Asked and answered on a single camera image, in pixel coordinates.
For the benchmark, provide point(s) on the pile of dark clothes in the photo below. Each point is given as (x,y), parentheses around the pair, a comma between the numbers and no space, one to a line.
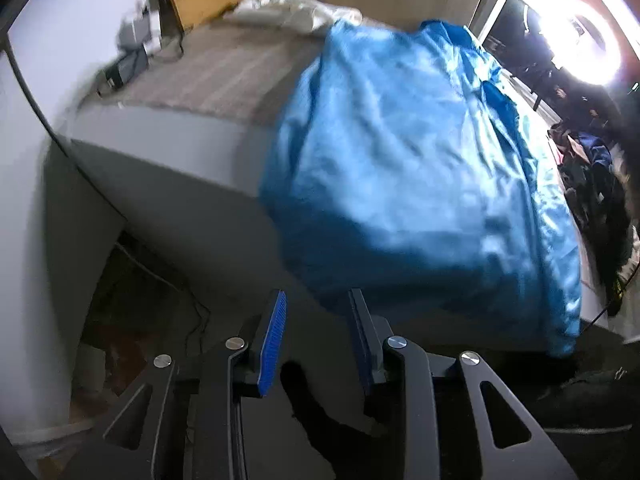
(597,185)

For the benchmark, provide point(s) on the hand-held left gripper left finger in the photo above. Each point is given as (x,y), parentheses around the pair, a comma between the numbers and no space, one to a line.
(272,332)

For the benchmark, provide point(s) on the grey bed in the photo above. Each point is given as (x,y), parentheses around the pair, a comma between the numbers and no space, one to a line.
(200,125)

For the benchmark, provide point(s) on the blue satin garment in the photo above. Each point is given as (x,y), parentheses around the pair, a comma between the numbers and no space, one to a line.
(415,185)

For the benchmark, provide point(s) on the white pillow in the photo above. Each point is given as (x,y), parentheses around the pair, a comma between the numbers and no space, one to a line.
(295,12)

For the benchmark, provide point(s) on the black device on bed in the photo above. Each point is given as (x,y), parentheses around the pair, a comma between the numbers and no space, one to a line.
(122,70)

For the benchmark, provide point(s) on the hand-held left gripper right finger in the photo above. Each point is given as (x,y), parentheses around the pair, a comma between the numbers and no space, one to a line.
(361,332)

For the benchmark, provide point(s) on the window frame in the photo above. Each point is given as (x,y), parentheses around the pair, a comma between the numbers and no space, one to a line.
(502,15)

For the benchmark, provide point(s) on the grey box with charger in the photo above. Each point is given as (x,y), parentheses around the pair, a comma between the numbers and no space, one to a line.
(136,30)

